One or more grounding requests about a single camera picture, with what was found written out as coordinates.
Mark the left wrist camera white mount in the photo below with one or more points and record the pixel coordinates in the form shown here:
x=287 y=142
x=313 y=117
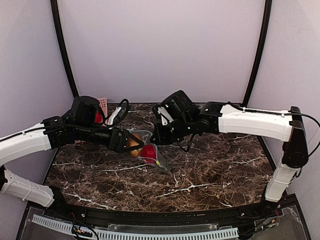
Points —
x=118 y=114

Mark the right black frame post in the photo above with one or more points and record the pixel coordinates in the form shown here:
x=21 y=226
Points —
x=259 y=51

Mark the left black frame post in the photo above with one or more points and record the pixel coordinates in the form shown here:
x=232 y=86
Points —
x=62 y=47

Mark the black front rail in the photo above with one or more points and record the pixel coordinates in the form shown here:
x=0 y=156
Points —
x=237 y=216

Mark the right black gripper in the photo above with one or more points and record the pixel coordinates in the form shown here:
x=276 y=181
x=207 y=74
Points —
x=159 y=133

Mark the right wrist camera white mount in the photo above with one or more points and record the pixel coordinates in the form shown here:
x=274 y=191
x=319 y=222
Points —
x=176 y=106

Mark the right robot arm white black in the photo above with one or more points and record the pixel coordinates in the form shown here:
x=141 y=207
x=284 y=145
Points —
x=286 y=126

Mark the black frame post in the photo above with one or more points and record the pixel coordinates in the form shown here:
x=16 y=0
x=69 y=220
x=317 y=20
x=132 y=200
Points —
x=259 y=51
x=62 y=47

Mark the pink plastic basket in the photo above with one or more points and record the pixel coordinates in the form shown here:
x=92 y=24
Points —
x=103 y=105

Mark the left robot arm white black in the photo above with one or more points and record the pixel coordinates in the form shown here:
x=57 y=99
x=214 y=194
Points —
x=85 y=122

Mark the clear zip top bag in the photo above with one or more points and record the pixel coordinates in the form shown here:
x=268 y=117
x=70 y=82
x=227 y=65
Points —
x=162 y=164

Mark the red apple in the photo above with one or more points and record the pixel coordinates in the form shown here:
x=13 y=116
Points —
x=99 y=117
x=149 y=155

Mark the white slotted cable duct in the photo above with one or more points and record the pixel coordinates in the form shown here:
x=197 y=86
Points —
x=131 y=232

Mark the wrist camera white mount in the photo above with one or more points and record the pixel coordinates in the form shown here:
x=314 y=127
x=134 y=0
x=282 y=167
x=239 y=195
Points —
x=118 y=114
x=176 y=106

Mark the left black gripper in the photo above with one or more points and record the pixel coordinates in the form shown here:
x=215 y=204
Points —
x=117 y=139

